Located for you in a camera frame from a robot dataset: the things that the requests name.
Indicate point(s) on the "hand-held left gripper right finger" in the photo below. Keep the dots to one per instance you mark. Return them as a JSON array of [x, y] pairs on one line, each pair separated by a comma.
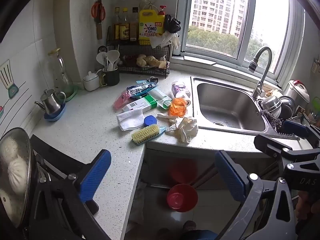
[[228, 175]]

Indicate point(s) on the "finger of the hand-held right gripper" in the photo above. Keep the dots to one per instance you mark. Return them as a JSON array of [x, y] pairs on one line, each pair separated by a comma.
[[295, 128], [270, 143]]

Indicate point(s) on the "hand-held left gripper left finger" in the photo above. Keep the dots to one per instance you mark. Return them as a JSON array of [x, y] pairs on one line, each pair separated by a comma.
[[96, 175]]

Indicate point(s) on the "red bin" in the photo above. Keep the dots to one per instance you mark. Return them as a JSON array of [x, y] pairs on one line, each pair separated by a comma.
[[182, 202]]

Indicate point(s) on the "white latex glove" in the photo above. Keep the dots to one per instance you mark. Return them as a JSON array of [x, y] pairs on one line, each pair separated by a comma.
[[186, 127]]

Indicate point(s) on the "white paper towel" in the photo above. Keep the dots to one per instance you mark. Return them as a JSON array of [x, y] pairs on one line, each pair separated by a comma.
[[130, 120]]

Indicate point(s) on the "pink plastic wrapper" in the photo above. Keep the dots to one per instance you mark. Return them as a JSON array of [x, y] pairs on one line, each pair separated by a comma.
[[120, 101]]

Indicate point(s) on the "white green carton box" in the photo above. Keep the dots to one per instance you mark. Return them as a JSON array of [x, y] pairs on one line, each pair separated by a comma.
[[140, 103]]

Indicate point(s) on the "white purple plastic packet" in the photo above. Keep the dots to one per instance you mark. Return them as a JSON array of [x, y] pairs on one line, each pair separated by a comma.
[[180, 91]]

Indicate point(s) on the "blue toothbrush card package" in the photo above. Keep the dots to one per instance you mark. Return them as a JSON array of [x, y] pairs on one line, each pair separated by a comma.
[[156, 95]]

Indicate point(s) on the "person's right hand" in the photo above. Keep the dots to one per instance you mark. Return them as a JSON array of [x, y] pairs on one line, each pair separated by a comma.
[[306, 205]]

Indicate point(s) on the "dark steel bowl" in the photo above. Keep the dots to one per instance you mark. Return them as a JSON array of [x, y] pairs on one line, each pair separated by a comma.
[[287, 106]]

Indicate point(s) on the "steel wool scrubber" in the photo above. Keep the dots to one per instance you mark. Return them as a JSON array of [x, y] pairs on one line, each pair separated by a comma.
[[271, 120]]

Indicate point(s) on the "white rice cooker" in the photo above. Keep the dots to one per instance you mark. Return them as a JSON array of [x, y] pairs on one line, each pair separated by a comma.
[[297, 91]]

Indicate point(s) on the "black gas stove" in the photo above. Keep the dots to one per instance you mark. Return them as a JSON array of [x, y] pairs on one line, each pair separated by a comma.
[[52, 155]]

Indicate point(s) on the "steel faucet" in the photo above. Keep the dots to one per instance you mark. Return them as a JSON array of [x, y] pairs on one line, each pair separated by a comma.
[[260, 82]]

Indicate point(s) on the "stainless steel sink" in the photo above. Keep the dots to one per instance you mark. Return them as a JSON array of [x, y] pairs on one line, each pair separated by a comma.
[[225, 105]]

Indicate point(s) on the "blue scrubbing brush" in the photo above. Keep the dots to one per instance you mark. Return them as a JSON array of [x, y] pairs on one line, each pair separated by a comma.
[[145, 133]]

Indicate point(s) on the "blue saucer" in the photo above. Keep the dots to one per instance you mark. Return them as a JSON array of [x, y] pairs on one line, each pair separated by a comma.
[[56, 117]]

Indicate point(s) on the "blue round lid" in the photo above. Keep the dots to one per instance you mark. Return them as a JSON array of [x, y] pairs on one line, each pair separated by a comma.
[[150, 120]]

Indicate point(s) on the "glass pot lid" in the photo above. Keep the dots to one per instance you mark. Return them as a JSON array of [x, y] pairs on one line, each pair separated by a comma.
[[15, 167]]

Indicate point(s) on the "green tray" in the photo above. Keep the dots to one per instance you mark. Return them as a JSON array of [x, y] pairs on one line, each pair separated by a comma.
[[72, 93]]

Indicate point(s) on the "steel teapot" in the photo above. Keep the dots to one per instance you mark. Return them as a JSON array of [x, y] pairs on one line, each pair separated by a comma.
[[51, 102]]

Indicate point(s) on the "white lidded sugar pot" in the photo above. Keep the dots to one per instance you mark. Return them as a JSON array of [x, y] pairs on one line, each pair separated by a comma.
[[91, 82]]

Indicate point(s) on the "blue foil wrapper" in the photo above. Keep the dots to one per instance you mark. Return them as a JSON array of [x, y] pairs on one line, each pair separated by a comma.
[[140, 90]]

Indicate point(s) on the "dark utensil cup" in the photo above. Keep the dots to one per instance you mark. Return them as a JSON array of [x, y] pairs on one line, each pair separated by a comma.
[[111, 77]]

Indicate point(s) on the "glass jar yellow lid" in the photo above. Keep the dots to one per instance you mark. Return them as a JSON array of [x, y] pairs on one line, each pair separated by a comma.
[[60, 75]]

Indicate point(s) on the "white spoon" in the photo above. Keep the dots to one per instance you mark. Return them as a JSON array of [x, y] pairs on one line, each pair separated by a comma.
[[101, 57]]

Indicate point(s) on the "white rice paddle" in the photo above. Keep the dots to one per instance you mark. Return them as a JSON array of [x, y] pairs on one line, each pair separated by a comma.
[[113, 56]]

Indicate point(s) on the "window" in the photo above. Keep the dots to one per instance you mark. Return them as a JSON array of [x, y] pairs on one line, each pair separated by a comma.
[[247, 17]]

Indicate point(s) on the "dried red chilies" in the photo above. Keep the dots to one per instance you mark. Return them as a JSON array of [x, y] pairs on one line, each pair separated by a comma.
[[128, 58]]

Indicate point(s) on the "small ginger root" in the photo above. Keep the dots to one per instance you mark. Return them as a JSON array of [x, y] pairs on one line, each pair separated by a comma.
[[142, 60]]

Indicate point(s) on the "steel ladle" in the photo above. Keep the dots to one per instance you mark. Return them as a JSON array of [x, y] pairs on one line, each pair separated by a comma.
[[101, 48]]

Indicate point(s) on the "large ginger root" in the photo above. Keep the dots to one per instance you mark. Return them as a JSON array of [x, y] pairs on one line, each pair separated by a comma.
[[155, 62]]

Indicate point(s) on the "garlic bulb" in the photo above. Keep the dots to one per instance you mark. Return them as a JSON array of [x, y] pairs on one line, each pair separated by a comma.
[[163, 58]]

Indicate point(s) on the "hanging white gloves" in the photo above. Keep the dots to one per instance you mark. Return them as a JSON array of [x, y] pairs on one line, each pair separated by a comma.
[[162, 40]]

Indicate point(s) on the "glass condiment bottle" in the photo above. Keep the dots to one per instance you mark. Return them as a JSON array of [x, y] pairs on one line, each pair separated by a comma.
[[124, 26], [116, 26], [133, 25]]

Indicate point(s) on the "black plastic bag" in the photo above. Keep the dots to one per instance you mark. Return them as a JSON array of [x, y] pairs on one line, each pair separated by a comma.
[[172, 23]]

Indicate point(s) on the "yellow detergent jug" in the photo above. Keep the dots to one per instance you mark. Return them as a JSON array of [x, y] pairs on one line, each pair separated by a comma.
[[150, 27]]

